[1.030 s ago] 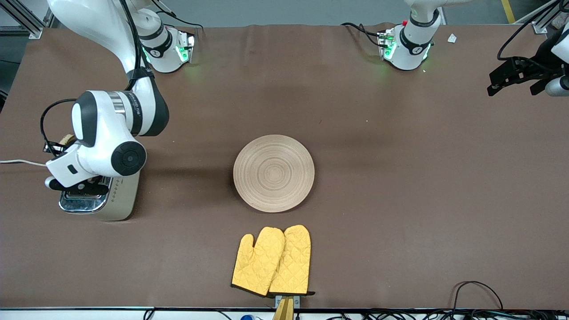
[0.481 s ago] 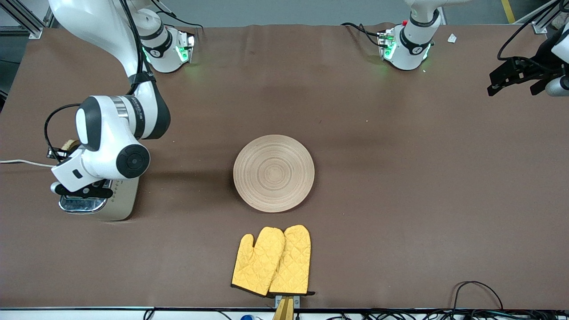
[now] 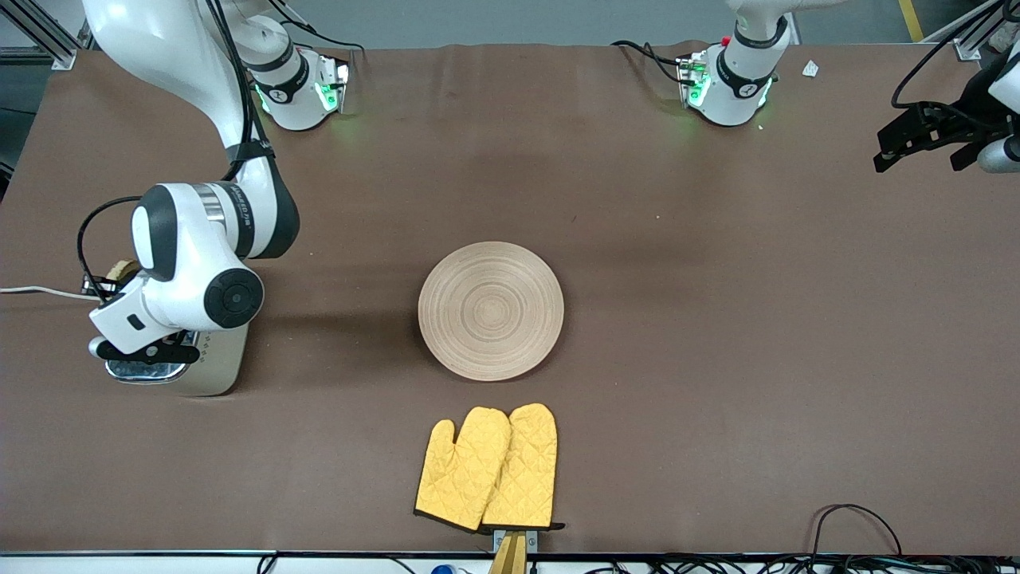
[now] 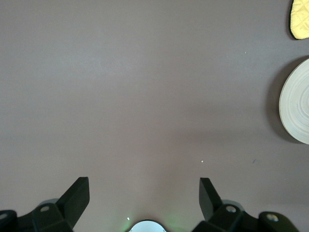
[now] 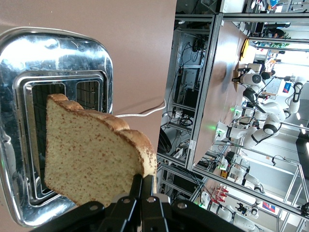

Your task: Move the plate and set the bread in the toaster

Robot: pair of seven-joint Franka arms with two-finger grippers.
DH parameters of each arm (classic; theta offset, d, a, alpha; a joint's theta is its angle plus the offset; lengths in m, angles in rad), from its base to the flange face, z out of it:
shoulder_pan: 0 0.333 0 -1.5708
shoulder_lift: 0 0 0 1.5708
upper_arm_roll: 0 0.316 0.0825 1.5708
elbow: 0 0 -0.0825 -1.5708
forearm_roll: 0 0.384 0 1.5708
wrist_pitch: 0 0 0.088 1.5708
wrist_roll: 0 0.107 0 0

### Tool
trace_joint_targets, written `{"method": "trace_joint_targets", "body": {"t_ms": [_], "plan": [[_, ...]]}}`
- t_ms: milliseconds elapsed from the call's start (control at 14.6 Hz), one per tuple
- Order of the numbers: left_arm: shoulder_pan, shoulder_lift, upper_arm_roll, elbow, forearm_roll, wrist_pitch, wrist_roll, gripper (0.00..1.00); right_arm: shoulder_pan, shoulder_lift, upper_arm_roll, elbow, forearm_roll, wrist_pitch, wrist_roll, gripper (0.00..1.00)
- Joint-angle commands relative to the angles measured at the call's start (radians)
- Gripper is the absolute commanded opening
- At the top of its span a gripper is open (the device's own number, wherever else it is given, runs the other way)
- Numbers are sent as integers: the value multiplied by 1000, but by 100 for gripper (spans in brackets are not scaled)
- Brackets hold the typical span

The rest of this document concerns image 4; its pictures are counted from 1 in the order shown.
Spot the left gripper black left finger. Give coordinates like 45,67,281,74
16,177,90,232

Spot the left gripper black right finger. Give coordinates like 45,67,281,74
192,177,260,232

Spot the round wooden plate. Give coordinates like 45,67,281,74
279,58,309,145

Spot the brown table cover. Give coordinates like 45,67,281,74
0,0,309,232

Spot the yellow quilted oven mitt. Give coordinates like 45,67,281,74
288,0,309,41

